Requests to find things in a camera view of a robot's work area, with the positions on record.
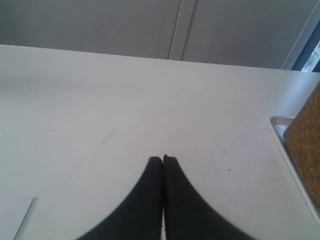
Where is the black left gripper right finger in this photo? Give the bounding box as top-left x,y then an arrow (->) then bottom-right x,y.
162,155 -> 252,240

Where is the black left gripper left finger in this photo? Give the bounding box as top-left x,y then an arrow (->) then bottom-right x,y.
79,156 -> 163,240

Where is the brown woven wicker basket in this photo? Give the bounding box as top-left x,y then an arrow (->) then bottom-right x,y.
284,84 -> 320,207

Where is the white rectangular plastic tray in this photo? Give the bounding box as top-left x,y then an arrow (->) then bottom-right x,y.
267,116 -> 320,224

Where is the window with grey frame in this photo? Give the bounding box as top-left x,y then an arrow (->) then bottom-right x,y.
281,0 -> 320,71

